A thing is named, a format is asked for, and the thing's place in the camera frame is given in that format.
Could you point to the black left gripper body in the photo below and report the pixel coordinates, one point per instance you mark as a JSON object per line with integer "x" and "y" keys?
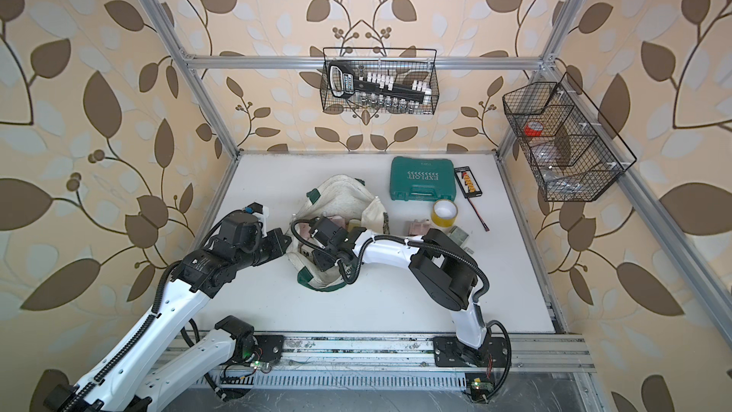
{"x": 263, "y": 249}

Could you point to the green plastic tool case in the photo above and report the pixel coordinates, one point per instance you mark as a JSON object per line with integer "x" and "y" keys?
{"x": 421, "y": 179}

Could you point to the green pencil sharpener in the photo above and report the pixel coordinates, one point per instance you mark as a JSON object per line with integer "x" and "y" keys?
{"x": 460, "y": 237}

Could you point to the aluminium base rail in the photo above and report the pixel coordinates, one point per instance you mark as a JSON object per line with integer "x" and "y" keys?
{"x": 348, "y": 351}

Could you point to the black socket wrench set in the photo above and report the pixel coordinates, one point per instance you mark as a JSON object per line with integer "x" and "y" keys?
{"x": 344, "y": 83}

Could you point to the black parallel charging board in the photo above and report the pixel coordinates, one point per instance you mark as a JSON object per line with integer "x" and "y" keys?
{"x": 467, "y": 182}

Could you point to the yellow tape roll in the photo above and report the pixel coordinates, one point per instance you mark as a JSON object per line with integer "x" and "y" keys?
{"x": 444, "y": 213}

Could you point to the cream floral tote bag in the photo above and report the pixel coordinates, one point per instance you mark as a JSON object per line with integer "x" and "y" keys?
{"x": 339, "y": 196}

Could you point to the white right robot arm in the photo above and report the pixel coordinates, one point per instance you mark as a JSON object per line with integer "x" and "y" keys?
{"x": 449, "y": 276}

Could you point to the pink pencil sharpener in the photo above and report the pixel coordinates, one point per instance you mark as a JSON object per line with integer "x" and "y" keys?
{"x": 304, "y": 231}
{"x": 417, "y": 228}

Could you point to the black wire basket back wall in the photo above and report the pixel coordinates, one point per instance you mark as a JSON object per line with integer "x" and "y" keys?
{"x": 405, "y": 64}

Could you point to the red tape roll in basket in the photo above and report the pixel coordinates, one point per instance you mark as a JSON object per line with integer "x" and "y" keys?
{"x": 533, "y": 129}

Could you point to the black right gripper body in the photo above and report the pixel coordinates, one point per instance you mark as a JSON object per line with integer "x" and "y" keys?
{"x": 326, "y": 257}

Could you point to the black wire basket wall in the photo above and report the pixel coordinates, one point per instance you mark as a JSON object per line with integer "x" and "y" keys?
{"x": 405, "y": 64}
{"x": 581, "y": 153}

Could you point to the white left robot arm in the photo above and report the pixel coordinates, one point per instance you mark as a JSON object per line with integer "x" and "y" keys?
{"x": 125, "y": 380}

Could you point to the black wire basket right wall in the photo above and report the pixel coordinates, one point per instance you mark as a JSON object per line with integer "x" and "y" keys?
{"x": 581, "y": 153}

